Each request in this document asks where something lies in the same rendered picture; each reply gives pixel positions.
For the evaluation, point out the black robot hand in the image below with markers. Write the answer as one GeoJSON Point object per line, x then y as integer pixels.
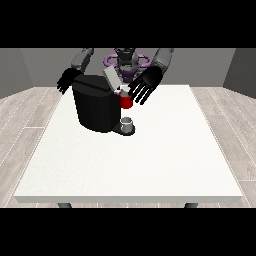
{"type": "Point", "coordinates": [69, 77]}
{"type": "Point", "coordinates": [150, 78]}

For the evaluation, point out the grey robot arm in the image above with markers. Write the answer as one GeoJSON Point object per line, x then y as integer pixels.
{"type": "Point", "coordinates": [162, 59]}
{"type": "Point", "coordinates": [81, 60]}

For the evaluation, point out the small grey coffee pod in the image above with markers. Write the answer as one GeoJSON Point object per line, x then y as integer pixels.
{"type": "Point", "coordinates": [124, 89]}

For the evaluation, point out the red pod holder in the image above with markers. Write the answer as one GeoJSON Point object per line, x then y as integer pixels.
{"type": "Point", "coordinates": [125, 102]}

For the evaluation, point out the black coffee machine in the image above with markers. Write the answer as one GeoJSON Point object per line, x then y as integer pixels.
{"type": "Point", "coordinates": [93, 103]}

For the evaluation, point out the pale grey machine lid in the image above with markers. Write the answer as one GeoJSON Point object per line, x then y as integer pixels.
{"type": "Point", "coordinates": [112, 77]}

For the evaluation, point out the grey robot trunk purple rings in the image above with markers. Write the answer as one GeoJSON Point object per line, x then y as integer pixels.
{"type": "Point", "coordinates": [125, 65]}

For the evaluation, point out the small grey cup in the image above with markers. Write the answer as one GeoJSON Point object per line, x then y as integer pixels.
{"type": "Point", "coordinates": [127, 124]}

